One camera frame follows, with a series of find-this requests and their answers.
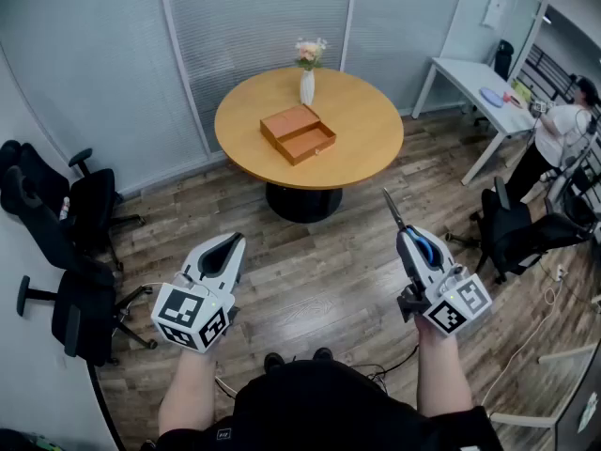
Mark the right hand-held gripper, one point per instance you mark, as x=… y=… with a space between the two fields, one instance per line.
x=457 y=306

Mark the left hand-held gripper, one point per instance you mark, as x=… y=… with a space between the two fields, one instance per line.
x=180 y=309

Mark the brown wooden box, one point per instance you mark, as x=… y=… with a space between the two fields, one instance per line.
x=300 y=134

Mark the person's right forearm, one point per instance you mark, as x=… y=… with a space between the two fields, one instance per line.
x=441 y=374

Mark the person's left forearm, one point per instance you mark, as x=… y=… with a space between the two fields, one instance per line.
x=188 y=393

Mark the black office chair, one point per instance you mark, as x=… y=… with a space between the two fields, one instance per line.
x=512 y=233
x=94 y=205
x=80 y=313

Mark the person's black shoe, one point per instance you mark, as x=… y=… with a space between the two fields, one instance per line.
x=323 y=354
x=273 y=362

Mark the white power strip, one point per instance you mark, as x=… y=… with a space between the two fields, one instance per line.
x=559 y=273

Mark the clear water bottle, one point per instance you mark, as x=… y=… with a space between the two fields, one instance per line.
x=64 y=208

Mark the blue plate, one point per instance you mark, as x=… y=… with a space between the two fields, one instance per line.
x=490 y=97

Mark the pink cup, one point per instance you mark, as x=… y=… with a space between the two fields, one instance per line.
x=513 y=99

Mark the person's black shirt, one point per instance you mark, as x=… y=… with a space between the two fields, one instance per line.
x=328 y=411

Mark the white rectangular desk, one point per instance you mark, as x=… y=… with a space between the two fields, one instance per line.
x=465 y=75

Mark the white ribbed vase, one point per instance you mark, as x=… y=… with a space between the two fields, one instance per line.
x=307 y=87

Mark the black bag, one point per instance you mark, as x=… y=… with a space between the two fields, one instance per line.
x=503 y=61

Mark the black metal rack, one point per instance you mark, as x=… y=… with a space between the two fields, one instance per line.
x=549 y=73

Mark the pink flower bouquet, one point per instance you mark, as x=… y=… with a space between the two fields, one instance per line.
x=310 y=52

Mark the black table pedestal base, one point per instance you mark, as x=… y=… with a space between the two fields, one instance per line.
x=303 y=202

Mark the dark desk with white frame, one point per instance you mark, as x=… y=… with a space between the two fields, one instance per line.
x=570 y=421

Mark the white wall paper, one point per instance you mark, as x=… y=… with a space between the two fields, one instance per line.
x=494 y=9

